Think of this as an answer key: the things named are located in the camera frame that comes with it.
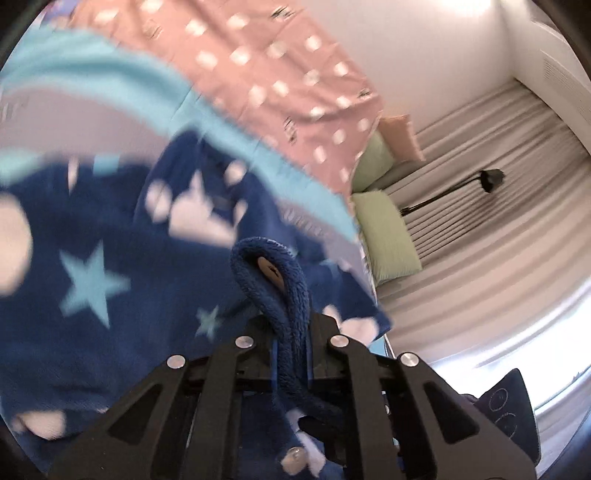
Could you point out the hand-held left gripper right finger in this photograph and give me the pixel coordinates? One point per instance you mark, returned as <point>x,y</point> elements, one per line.
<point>308,364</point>

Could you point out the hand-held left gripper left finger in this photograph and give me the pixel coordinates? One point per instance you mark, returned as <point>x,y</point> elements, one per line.
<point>274,364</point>

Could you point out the blue fleece star-print garment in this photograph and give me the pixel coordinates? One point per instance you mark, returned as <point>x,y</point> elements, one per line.
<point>138,277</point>

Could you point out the large green pillow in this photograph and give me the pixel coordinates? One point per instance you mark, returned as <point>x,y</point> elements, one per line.
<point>388,235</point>

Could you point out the dark cushion with face print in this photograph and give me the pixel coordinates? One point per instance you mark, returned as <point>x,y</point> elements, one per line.
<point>503,406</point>

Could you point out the beige curtains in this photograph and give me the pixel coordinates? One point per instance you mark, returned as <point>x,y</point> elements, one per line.
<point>485,258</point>

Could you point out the small green pillow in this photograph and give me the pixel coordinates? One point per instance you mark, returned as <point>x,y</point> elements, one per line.
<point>374,161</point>

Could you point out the peach pillow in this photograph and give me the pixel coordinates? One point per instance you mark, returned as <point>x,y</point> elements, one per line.
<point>401,136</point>

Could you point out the black lamp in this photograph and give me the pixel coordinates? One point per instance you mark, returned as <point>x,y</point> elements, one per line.
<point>490,179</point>

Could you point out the pink polka dot cloth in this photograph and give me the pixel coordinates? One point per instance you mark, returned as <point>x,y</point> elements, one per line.
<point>258,69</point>

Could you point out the turquoise grey patterned bedspread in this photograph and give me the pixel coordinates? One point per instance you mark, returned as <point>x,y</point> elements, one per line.
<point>92,69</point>

